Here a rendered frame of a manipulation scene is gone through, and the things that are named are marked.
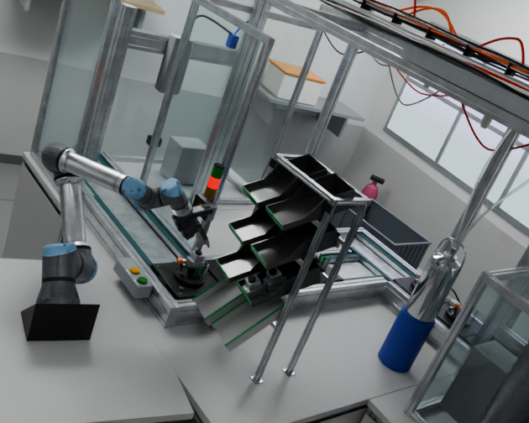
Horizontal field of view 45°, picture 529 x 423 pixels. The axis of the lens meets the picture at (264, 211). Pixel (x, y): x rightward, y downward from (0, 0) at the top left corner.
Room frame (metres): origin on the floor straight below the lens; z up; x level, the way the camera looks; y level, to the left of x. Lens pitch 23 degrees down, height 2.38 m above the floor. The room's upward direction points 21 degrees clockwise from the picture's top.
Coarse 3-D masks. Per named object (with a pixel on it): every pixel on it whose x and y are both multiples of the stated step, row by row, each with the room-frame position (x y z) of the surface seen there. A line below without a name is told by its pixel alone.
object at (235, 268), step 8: (240, 248) 2.22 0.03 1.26; (248, 248) 2.24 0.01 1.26; (224, 256) 2.18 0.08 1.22; (232, 256) 2.20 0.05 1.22; (240, 256) 2.21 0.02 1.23; (248, 256) 2.21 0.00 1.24; (224, 264) 2.16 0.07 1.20; (232, 264) 2.16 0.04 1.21; (240, 264) 2.16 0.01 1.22; (248, 264) 2.17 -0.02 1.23; (256, 264) 2.12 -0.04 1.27; (224, 272) 2.09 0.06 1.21; (232, 272) 2.12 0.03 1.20; (240, 272) 2.12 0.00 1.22; (248, 272) 2.10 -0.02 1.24; (256, 272) 2.12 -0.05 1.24; (232, 280) 2.07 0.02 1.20
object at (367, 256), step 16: (368, 240) 3.55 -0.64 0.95; (352, 256) 3.25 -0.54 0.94; (368, 256) 3.40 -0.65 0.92; (384, 256) 3.43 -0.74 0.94; (368, 272) 3.19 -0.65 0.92; (384, 272) 3.27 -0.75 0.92; (400, 272) 3.34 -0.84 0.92; (416, 272) 3.34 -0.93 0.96; (384, 288) 3.07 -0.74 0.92; (400, 288) 3.05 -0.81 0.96; (400, 304) 2.99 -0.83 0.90; (432, 336) 2.83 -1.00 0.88
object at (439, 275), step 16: (432, 256) 2.51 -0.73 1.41; (448, 256) 2.48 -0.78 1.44; (464, 256) 2.46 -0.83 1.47; (432, 272) 2.46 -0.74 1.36; (448, 272) 2.44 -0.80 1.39; (416, 288) 2.49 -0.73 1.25; (432, 288) 2.44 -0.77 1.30; (448, 288) 2.46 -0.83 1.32; (416, 304) 2.46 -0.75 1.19; (432, 304) 2.44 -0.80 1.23; (416, 320) 2.44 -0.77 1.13; (432, 320) 2.46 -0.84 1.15
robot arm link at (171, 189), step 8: (168, 184) 2.19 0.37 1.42; (176, 184) 2.19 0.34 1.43; (160, 192) 2.19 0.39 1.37; (168, 192) 2.16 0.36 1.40; (176, 192) 2.18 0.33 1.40; (184, 192) 2.22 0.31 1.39; (168, 200) 2.18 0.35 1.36; (176, 200) 2.19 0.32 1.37; (184, 200) 2.21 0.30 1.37; (176, 208) 2.20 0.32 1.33
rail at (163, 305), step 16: (96, 208) 2.66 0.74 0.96; (96, 224) 2.61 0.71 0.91; (112, 224) 2.57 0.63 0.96; (112, 240) 2.49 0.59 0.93; (112, 256) 2.47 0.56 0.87; (128, 256) 2.38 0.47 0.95; (144, 272) 2.29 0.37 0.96; (160, 288) 2.23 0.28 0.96; (160, 304) 2.16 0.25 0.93; (176, 304) 2.16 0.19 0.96; (160, 320) 2.14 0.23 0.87
